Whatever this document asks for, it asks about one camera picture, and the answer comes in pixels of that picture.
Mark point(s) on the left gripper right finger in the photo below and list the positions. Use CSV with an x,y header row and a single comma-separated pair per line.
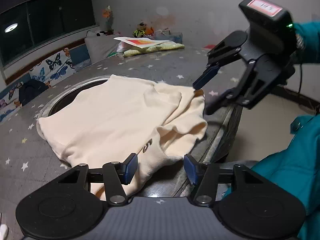
x,y
203,178

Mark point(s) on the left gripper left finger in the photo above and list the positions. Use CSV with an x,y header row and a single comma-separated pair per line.
x,y
115,175

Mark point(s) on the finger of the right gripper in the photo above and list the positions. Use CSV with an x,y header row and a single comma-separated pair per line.
x,y
206,76
224,100

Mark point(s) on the cream white sweater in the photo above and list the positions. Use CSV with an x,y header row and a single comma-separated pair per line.
x,y
159,122

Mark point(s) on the red box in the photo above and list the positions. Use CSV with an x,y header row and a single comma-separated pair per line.
x,y
210,46

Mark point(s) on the green patterned cushion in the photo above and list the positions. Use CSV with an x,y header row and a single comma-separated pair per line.
x,y
159,47

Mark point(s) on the clear plastic storage box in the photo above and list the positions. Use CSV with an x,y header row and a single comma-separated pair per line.
x,y
176,37

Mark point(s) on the orange plush toy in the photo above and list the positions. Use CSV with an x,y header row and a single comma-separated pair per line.
x,y
149,31

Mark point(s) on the french fries drawing board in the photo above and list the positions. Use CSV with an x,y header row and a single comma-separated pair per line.
x,y
140,42

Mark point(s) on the teddy bear plush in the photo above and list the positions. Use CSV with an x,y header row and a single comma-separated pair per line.
x,y
140,30

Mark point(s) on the white plastic bag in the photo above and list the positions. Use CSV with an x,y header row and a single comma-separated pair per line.
x,y
122,47

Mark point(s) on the round induction cooktop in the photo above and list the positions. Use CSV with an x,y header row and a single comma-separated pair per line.
x,y
68,95

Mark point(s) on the teal jacket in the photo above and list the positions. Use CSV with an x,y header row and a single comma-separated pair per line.
x,y
296,169

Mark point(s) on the grey pillow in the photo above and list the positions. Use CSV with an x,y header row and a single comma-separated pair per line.
x,y
101,47

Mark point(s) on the orange artificial flower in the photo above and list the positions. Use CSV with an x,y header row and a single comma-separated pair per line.
x,y
108,18

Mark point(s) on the dark blue backpack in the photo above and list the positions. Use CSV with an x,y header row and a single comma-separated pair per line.
x,y
31,90

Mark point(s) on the butterfly pattern cushion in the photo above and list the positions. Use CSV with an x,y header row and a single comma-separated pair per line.
x,y
54,69
10,103

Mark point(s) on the blue bench sofa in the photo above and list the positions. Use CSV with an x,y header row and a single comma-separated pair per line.
x,y
80,59

